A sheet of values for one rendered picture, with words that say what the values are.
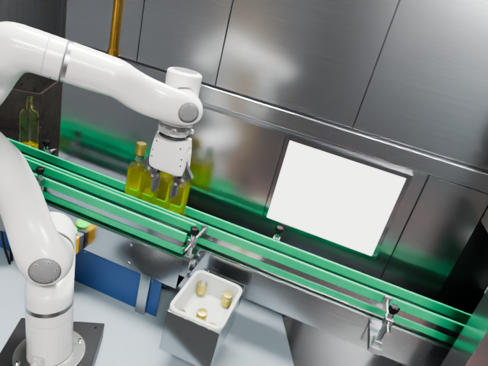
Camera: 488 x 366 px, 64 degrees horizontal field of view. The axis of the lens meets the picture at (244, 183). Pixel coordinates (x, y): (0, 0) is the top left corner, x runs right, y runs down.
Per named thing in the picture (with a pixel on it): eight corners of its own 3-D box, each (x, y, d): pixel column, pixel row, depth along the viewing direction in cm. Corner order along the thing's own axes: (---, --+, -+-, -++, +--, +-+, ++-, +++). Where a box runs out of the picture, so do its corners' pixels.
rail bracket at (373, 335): (375, 340, 131) (401, 288, 122) (375, 380, 116) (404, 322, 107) (360, 335, 132) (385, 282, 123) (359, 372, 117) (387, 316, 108)
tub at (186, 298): (238, 306, 135) (244, 287, 131) (214, 353, 115) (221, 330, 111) (192, 287, 138) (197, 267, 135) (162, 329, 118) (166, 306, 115)
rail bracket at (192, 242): (205, 246, 140) (212, 216, 135) (184, 271, 125) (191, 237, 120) (197, 243, 140) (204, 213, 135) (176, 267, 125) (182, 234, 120)
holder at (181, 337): (237, 314, 143) (247, 281, 137) (208, 372, 118) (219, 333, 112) (194, 296, 146) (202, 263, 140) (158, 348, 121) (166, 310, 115)
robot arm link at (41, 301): (21, 320, 100) (17, 240, 92) (31, 276, 116) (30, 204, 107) (72, 316, 105) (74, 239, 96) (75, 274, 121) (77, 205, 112)
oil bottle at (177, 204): (182, 226, 148) (192, 176, 140) (175, 233, 143) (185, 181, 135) (169, 221, 150) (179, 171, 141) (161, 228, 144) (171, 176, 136)
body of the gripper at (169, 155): (198, 133, 102) (191, 172, 106) (164, 121, 104) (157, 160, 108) (186, 139, 95) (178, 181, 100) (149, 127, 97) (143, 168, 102)
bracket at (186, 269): (199, 264, 141) (202, 248, 138) (187, 279, 132) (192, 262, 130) (190, 261, 141) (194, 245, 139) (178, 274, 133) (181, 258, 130)
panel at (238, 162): (374, 257, 142) (412, 173, 129) (374, 261, 140) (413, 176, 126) (155, 176, 159) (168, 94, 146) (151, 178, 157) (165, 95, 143)
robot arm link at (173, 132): (199, 125, 102) (197, 136, 103) (169, 115, 103) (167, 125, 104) (185, 131, 94) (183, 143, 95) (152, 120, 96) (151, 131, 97)
